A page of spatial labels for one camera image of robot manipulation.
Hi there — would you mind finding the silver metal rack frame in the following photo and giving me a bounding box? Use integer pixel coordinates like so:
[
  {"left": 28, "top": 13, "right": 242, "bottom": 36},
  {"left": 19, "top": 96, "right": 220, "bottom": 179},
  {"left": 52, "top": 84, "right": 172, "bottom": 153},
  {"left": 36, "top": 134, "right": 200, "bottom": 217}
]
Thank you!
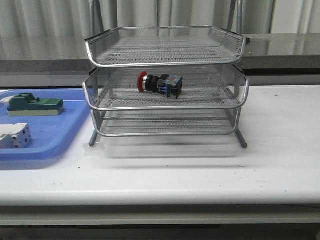
[{"left": 89, "top": 0, "right": 248, "bottom": 148}]

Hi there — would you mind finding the small white plastic part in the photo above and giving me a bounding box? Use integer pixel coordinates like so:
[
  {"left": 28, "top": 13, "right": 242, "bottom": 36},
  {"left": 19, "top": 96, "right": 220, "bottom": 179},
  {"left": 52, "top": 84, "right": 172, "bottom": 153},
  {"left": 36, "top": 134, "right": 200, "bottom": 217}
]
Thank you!
[{"left": 0, "top": 95, "right": 15, "bottom": 106}]

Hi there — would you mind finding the green and beige switch block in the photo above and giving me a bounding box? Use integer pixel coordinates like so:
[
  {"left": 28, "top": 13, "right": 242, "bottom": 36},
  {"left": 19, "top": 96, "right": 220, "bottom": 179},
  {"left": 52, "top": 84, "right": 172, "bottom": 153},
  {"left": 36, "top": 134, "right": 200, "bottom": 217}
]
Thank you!
[{"left": 7, "top": 93, "right": 64, "bottom": 117}]

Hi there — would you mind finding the blue plastic tray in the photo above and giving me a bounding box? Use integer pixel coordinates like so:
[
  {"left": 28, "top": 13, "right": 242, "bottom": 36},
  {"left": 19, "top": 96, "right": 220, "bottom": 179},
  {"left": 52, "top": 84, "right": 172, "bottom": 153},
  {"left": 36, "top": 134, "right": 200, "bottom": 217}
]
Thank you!
[{"left": 0, "top": 88, "right": 90, "bottom": 161}]

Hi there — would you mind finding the red emergency stop button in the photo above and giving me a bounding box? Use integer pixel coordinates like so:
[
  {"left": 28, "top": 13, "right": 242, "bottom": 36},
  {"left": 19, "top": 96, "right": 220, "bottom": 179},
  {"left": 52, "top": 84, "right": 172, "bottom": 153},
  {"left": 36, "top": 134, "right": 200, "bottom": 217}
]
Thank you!
[{"left": 137, "top": 71, "right": 183, "bottom": 99}]

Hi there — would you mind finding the dark stone counter ledge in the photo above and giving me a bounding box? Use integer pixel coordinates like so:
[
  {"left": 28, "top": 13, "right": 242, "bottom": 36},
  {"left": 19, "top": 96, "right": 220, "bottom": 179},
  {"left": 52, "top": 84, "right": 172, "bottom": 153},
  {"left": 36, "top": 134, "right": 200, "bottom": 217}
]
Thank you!
[{"left": 0, "top": 33, "right": 320, "bottom": 75}]

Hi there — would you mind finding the white circuit breaker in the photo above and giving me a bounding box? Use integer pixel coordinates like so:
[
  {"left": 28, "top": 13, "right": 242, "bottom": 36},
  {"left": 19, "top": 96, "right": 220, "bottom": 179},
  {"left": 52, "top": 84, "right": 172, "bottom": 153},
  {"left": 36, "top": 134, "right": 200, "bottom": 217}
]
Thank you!
[{"left": 0, "top": 123, "right": 32, "bottom": 149}]

